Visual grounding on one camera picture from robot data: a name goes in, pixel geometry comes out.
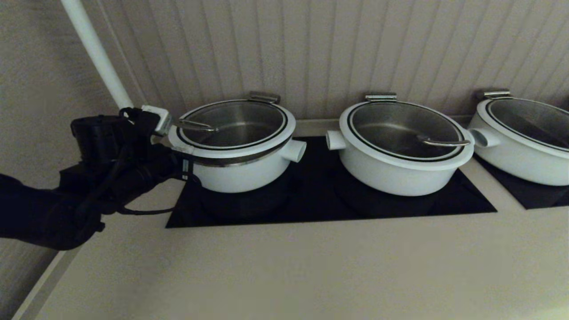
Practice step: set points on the white pot with steel liner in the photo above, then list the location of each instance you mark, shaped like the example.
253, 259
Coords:
391, 180
240, 178
515, 164

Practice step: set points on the white metal pole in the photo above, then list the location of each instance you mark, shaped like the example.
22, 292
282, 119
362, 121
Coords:
98, 53

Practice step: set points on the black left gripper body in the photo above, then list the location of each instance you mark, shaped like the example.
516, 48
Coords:
106, 146

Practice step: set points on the black glass cooktop panel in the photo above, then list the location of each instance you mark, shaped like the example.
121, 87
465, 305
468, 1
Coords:
311, 209
533, 198

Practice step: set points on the white rimmed glass lid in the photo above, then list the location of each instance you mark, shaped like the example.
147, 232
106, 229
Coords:
240, 151
391, 129
533, 120

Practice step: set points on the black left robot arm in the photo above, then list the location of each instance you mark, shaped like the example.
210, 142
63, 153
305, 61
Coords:
40, 213

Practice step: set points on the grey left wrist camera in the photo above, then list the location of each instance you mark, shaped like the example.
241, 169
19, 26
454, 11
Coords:
156, 119

